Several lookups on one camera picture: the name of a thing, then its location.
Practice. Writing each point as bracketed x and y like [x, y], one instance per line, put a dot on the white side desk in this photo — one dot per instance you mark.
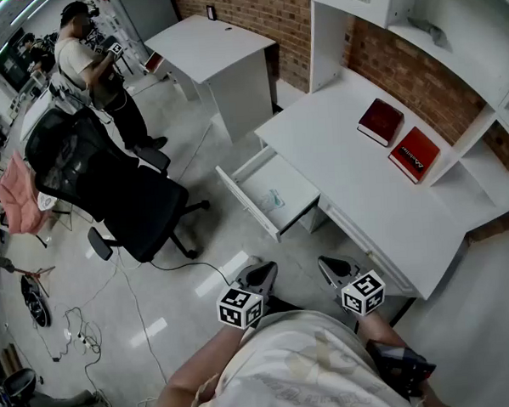
[208, 43]

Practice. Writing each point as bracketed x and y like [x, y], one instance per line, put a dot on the white desk drawer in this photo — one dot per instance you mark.
[287, 184]

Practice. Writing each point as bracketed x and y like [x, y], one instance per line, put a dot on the small black device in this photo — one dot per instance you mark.
[211, 12]

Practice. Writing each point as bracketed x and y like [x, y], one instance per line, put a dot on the black office chair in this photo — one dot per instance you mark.
[122, 205]

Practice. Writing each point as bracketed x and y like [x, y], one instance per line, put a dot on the person's white printed shirt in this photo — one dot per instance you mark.
[297, 366]

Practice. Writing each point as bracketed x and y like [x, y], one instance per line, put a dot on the bright red book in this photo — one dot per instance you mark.
[415, 151]

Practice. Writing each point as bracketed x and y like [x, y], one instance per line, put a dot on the person's black trousers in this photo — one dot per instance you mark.
[281, 304]

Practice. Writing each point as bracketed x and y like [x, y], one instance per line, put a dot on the brown tripod stand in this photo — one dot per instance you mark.
[37, 273]

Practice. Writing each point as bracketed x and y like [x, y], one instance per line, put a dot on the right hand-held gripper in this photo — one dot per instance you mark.
[363, 295]

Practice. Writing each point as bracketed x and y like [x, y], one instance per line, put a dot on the red box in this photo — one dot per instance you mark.
[153, 62]

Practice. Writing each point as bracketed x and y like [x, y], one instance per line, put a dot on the black forearm screen device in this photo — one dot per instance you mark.
[399, 365]

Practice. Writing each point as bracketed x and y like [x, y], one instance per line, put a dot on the pink cushioned chair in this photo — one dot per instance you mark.
[20, 198]

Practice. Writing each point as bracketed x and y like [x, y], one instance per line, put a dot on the white desk with shelves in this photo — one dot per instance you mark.
[464, 60]

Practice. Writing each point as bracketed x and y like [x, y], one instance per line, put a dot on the black wall screen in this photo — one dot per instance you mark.
[11, 62]

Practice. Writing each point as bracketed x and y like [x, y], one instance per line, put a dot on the person's right forearm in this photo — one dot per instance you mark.
[378, 328]

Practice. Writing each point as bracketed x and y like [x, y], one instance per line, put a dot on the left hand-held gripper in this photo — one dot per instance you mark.
[238, 307]

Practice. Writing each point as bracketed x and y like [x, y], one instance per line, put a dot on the clear plastic packet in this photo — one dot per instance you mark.
[273, 199]

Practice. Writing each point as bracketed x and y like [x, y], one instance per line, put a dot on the black round stand base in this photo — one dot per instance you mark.
[34, 301]

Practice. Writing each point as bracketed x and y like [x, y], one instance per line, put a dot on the person's left forearm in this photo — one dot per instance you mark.
[191, 372]

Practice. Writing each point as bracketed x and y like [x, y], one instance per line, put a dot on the dark red book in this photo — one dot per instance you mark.
[380, 119]

